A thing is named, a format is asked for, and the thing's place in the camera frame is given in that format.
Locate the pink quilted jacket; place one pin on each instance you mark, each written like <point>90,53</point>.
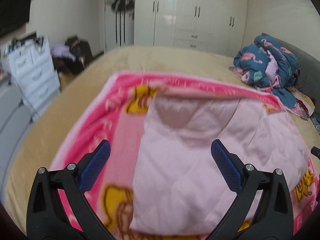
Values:
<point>180,160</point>

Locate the white drawer chest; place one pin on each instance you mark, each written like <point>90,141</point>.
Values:
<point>35,72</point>

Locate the pink printed blanket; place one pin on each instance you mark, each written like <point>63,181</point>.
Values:
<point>120,125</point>

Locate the black television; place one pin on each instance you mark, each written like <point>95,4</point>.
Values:
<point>13,10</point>

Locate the white door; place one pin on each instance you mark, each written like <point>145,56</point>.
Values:
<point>111,30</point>

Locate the blue flamingo print quilt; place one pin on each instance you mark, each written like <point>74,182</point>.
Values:
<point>267,62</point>

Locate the black hanging bags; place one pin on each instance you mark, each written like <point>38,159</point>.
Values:
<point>122,1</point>

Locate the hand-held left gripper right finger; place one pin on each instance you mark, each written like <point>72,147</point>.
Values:
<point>226,163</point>

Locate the bed with beige cover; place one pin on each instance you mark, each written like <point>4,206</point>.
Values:
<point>150,60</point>

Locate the purple garment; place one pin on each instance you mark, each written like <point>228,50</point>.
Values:
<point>61,51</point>

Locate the white wardrobe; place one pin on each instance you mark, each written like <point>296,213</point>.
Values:
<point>180,12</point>

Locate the dark clothes pile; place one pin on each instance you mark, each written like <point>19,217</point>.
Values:
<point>80,55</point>

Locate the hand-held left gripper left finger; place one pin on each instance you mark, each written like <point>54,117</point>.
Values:
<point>96,163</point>

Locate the grey headboard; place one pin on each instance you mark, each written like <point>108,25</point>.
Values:
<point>308,67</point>

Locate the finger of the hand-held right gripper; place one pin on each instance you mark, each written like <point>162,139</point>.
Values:
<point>316,152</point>

